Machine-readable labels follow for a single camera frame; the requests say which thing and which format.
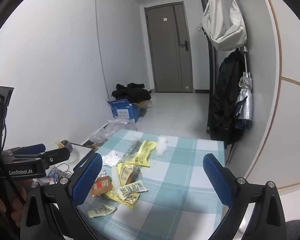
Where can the teal checkered tablecloth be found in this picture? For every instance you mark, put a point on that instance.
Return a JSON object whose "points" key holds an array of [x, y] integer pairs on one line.
{"points": [[170, 187]]}

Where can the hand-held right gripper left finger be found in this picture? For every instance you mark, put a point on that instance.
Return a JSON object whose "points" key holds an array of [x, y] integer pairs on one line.
{"points": [[86, 180]]}

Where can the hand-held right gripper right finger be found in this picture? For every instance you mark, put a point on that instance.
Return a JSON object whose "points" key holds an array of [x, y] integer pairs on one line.
{"points": [[218, 180]]}

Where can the white wardrobe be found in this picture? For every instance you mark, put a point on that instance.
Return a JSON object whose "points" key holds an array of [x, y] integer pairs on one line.
{"points": [[285, 105]]}

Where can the black clothes pile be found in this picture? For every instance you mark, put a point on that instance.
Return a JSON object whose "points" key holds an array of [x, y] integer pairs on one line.
{"points": [[132, 92]]}

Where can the yellow foil snack wrapper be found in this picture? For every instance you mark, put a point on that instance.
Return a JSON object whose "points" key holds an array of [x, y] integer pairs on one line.
{"points": [[127, 173]]}

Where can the brown door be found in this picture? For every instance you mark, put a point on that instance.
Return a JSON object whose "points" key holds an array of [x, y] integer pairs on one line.
{"points": [[168, 47]]}

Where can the white plastic wrapper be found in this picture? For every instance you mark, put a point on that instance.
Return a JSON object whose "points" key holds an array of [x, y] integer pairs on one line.
{"points": [[115, 176]]}

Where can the white tissue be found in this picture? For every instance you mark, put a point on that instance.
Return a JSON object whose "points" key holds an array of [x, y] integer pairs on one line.
{"points": [[110, 158]]}

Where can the white cotton wad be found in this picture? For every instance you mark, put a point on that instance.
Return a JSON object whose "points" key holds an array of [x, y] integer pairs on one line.
{"points": [[162, 146]]}

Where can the large yellow snack bag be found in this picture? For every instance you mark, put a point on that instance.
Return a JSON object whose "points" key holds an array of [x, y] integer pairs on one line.
{"points": [[143, 152]]}

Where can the black hanging jacket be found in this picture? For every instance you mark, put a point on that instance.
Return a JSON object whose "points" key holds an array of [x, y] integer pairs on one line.
{"points": [[226, 100]]}

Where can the white shoulder bag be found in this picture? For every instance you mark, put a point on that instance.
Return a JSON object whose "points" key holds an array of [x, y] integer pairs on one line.
{"points": [[223, 22]]}

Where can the wooden chopsticks bundle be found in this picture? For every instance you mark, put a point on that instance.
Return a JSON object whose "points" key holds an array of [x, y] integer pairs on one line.
{"points": [[58, 144]]}

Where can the gold packet red heart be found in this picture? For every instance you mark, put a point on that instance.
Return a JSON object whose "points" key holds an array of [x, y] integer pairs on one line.
{"points": [[102, 186]]}

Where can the blue cardboard box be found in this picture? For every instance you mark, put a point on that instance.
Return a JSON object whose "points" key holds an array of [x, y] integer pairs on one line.
{"points": [[123, 111]]}

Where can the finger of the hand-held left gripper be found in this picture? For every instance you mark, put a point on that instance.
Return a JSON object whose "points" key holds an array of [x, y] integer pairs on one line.
{"points": [[56, 156], [36, 148]]}

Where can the grey plastic mailer bag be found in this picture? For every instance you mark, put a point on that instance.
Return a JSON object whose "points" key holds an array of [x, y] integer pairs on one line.
{"points": [[115, 128]]}

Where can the silver folded umbrella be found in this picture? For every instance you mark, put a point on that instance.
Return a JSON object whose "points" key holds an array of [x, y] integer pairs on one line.
{"points": [[245, 102]]}

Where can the clear plastic bag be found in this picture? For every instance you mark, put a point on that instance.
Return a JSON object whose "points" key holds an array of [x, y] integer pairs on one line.
{"points": [[131, 148]]}

